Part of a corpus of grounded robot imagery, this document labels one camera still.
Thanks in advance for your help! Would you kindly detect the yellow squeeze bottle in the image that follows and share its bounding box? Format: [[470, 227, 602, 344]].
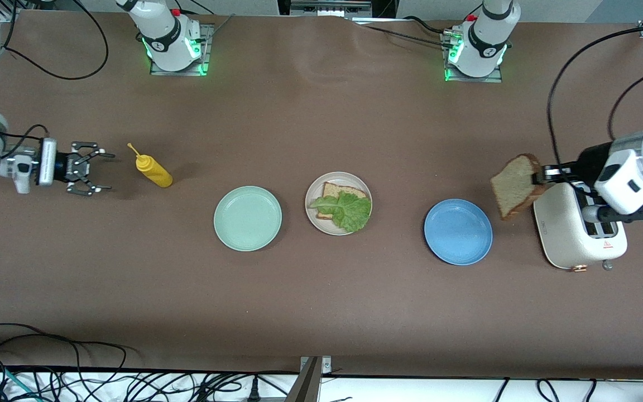
[[127, 143, 174, 188]]

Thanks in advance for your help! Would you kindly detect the green lettuce leaf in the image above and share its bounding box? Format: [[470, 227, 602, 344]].
[[309, 192, 372, 233]]

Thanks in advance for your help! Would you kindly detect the white toaster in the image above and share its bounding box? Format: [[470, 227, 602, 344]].
[[532, 181, 628, 272]]

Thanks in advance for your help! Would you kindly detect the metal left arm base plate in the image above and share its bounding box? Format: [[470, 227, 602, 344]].
[[443, 31, 503, 83]]

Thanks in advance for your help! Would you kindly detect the grey metal bracket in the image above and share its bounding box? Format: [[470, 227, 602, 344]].
[[284, 356, 333, 402]]

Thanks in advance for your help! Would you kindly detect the beige plate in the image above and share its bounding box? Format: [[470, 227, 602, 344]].
[[305, 171, 373, 236]]

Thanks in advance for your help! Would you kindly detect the black braided cable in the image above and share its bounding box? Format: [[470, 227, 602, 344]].
[[362, 23, 453, 48]]

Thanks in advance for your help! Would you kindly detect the brown bread slice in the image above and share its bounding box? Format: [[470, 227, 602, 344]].
[[490, 154, 549, 221], [316, 181, 368, 220]]

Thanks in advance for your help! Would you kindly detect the blue plate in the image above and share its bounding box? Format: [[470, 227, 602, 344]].
[[424, 199, 493, 266]]

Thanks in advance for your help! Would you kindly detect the mint green plate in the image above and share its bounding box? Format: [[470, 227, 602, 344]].
[[213, 186, 282, 252]]

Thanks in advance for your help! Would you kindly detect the brown table cover sheet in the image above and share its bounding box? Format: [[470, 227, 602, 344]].
[[0, 10, 643, 380]]

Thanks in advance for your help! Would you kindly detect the black equipment box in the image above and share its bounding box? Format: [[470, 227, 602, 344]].
[[277, 0, 400, 18]]

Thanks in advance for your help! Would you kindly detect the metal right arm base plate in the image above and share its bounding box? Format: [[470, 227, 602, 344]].
[[150, 23, 213, 76]]

